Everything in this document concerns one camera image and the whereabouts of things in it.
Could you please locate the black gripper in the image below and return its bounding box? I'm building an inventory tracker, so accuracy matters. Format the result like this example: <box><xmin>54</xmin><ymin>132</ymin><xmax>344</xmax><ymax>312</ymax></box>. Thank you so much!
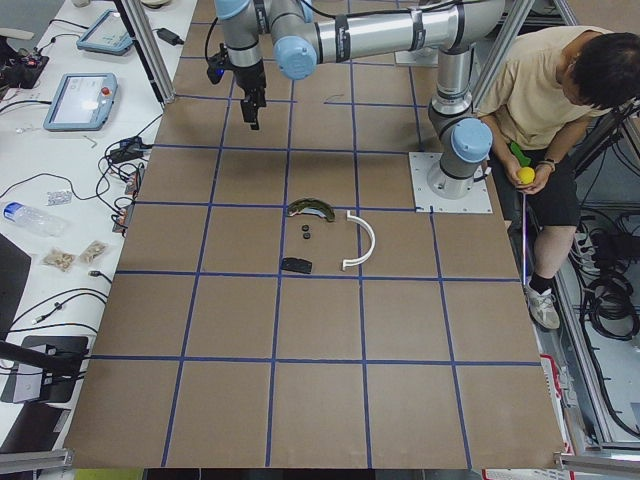
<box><xmin>234</xmin><ymin>59</ymin><xmax>266</xmax><ymax>130</ymax></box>

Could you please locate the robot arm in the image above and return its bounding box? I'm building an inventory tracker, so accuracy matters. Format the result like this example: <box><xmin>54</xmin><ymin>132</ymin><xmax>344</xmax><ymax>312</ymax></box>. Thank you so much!
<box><xmin>207</xmin><ymin>1</ymin><xmax>504</xmax><ymax>199</ymax></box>

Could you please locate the green brake shoe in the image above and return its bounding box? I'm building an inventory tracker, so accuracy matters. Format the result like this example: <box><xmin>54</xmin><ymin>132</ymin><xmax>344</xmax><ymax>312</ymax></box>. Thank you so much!
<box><xmin>286</xmin><ymin>197</ymin><xmax>335</xmax><ymax>222</ymax></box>

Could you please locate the black power adapter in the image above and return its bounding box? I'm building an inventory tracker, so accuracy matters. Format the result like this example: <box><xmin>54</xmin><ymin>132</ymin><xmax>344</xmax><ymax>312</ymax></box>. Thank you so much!
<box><xmin>108</xmin><ymin>136</ymin><xmax>153</xmax><ymax>164</ymax></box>

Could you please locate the black brake pad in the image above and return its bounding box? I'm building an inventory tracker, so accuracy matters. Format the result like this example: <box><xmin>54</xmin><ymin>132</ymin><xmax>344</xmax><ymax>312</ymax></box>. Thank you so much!
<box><xmin>280</xmin><ymin>257</ymin><xmax>313</xmax><ymax>275</ymax></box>

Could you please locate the far teach pendant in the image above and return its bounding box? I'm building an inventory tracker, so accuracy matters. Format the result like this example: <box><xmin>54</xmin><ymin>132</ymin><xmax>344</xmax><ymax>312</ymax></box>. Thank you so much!
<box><xmin>76</xmin><ymin>10</ymin><xmax>133</xmax><ymax>56</ymax></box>

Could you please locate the teach pendant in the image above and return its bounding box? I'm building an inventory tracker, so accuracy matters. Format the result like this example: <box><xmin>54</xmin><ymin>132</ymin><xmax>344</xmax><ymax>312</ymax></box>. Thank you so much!
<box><xmin>43</xmin><ymin>73</ymin><xmax>118</xmax><ymax>132</ymax></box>
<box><xmin>76</xmin><ymin>10</ymin><xmax>133</xmax><ymax>56</ymax></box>

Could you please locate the near teach pendant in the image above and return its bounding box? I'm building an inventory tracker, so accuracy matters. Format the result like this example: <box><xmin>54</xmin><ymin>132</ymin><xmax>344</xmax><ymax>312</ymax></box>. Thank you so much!
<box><xmin>43</xmin><ymin>73</ymin><xmax>118</xmax><ymax>132</ymax></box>

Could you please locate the snack bag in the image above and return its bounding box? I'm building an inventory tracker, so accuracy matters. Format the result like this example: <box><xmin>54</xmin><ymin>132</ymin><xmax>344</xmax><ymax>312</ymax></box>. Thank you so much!
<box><xmin>41</xmin><ymin>248</ymin><xmax>76</xmax><ymax>272</ymax></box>
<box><xmin>78</xmin><ymin>240</ymin><xmax>110</xmax><ymax>265</ymax></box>

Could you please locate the plastic water bottle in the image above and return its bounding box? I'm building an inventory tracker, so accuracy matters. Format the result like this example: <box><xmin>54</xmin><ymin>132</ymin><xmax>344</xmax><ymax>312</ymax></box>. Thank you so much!
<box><xmin>1</xmin><ymin>202</ymin><xmax>68</xmax><ymax>237</ymax></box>

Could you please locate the yellow ball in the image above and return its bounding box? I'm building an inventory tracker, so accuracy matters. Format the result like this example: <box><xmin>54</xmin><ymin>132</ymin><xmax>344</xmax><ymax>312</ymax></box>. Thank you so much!
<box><xmin>516</xmin><ymin>166</ymin><xmax>536</xmax><ymax>185</ymax></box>

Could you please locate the person in beige shirt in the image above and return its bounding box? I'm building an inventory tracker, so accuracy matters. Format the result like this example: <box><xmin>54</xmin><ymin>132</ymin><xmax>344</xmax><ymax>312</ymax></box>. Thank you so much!
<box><xmin>477</xmin><ymin>25</ymin><xmax>639</xmax><ymax>330</ymax></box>

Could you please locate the aluminium frame post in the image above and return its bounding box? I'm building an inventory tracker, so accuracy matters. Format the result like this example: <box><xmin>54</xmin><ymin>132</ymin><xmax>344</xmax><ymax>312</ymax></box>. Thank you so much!
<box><xmin>114</xmin><ymin>0</ymin><xmax>175</xmax><ymax>105</ymax></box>

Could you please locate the white curved plastic bracket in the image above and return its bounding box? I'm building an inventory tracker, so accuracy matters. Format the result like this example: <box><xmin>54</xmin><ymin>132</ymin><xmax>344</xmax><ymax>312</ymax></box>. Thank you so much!
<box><xmin>341</xmin><ymin>210</ymin><xmax>377</xmax><ymax>271</ymax></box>

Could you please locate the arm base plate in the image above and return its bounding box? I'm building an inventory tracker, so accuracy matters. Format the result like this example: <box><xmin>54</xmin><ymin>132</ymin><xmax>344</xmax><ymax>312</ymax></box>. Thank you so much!
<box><xmin>409</xmin><ymin>152</ymin><xmax>493</xmax><ymax>214</ymax></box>
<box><xmin>394</xmin><ymin>47</ymin><xmax>439</xmax><ymax>68</ymax></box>

